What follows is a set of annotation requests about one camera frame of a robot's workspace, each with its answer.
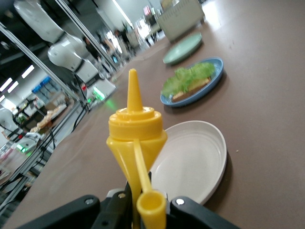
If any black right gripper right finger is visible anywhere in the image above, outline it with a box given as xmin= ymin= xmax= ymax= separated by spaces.
xmin=164 ymin=194 xmax=241 ymax=229

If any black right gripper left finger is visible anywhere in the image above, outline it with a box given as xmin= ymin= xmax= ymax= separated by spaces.
xmin=14 ymin=182 xmax=133 ymax=229

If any yellow mustard squeeze bottle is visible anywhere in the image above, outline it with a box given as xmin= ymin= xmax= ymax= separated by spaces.
xmin=106 ymin=68 xmax=168 ymax=229

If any brown bread slice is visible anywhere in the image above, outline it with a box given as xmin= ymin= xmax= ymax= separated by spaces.
xmin=172 ymin=76 xmax=212 ymax=103

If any green lettuce leaf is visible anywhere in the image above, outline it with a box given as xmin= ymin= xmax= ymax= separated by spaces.
xmin=161 ymin=61 xmax=216 ymax=97

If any beige round plate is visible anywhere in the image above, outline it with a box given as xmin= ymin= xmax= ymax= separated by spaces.
xmin=149 ymin=120 xmax=228 ymax=206

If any blue round plate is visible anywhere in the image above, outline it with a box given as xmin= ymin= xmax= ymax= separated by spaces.
xmin=160 ymin=56 xmax=224 ymax=108

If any pale green round plate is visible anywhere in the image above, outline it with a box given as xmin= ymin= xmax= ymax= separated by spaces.
xmin=163 ymin=31 xmax=203 ymax=66

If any beige chrome-topped toaster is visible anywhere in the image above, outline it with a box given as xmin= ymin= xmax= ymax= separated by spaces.
xmin=156 ymin=0 xmax=205 ymax=43

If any aluminium frame rail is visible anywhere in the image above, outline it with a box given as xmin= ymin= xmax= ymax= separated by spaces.
xmin=0 ymin=22 xmax=92 ymax=113

